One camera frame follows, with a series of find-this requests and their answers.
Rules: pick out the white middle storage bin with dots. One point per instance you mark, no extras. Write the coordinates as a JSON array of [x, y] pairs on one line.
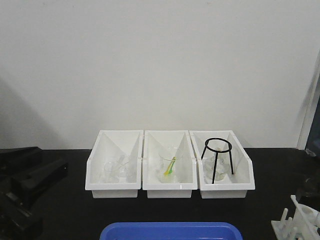
[[154, 140]]

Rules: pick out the white test tube rack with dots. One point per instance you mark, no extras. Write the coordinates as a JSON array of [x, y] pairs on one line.
[[304, 225]]

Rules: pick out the glass beaker in middle bin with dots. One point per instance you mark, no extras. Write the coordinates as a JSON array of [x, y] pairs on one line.
[[167, 153]]

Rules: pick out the white storage bin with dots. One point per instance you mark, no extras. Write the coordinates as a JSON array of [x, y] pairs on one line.
[[233, 185], [154, 140], [113, 143]]

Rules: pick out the black tripod ring stand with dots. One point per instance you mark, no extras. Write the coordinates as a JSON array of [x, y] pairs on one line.
[[218, 148]]

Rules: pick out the white left storage bin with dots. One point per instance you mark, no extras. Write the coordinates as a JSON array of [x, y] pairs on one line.
[[113, 143]]

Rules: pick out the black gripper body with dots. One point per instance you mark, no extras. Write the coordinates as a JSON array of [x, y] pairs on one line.
[[24, 177]]

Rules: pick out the white right storage bin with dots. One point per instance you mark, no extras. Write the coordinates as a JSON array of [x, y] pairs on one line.
[[233, 185]]

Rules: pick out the green yellow plastic spatulas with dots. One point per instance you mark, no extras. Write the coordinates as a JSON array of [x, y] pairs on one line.
[[169, 167]]

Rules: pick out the small glassware in left bin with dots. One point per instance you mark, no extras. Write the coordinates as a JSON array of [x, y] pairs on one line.
[[115, 169]]

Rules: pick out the blue plastic tray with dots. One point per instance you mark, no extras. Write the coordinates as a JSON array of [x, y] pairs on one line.
[[170, 231]]

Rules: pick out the glass jar under tripod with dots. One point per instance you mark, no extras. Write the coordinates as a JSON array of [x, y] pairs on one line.
[[208, 168]]

